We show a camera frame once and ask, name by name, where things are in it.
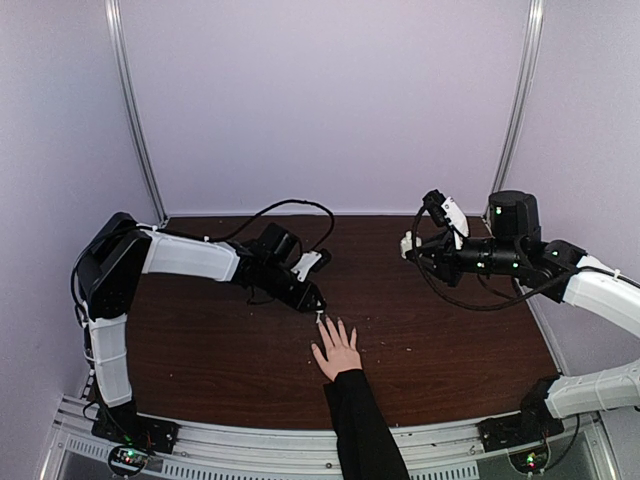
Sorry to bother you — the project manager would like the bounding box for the black sleeved forearm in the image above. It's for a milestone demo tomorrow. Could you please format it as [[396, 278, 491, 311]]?
[[323, 369, 409, 480]]

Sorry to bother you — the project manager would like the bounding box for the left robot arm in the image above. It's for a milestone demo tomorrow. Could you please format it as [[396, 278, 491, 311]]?
[[71, 212, 330, 444]]

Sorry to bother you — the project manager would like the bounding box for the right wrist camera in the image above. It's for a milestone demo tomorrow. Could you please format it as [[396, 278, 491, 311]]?
[[423, 189, 470, 250]]

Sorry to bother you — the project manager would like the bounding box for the left aluminium corner post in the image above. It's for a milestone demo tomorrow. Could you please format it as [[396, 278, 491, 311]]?
[[104, 0, 169, 224]]

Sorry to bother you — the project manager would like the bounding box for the right aluminium corner post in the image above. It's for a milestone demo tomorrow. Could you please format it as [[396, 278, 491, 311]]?
[[491, 0, 545, 192]]

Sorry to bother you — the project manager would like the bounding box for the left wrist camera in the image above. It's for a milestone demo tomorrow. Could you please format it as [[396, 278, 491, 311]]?
[[291, 249, 332, 282]]

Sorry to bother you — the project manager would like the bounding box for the aluminium corner post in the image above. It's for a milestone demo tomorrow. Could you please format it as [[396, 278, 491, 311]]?
[[104, 0, 169, 224], [491, 0, 545, 192]]

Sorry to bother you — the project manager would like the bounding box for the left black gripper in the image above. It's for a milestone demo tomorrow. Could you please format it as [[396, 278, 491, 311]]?
[[260, 261, 327, 313]]

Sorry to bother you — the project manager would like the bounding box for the white nail polish bottle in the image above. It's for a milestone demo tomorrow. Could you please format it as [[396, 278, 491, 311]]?
[[399, 231, 422, 259]]

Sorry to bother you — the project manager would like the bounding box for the person's hand on table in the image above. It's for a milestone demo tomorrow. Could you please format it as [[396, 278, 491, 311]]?
[[311, 316, 363, 382]]

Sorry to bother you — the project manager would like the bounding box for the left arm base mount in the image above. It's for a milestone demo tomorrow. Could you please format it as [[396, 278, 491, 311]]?
[[91, 409, 179, 478]]

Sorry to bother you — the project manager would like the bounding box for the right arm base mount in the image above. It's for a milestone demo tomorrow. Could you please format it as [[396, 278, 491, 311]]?
[[477, 412, 564, 476]]

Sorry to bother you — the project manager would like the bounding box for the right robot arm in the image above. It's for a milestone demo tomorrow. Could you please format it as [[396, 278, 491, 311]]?
[[400, 190, 639, 442]]

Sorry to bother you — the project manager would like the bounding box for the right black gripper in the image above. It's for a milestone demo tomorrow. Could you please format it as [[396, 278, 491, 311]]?
[[406, 226, 524, 288]]

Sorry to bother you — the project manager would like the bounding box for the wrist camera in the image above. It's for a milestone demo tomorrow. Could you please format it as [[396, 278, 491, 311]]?
[[291, 249, 332, 282], [423, 189, 470, 250]]

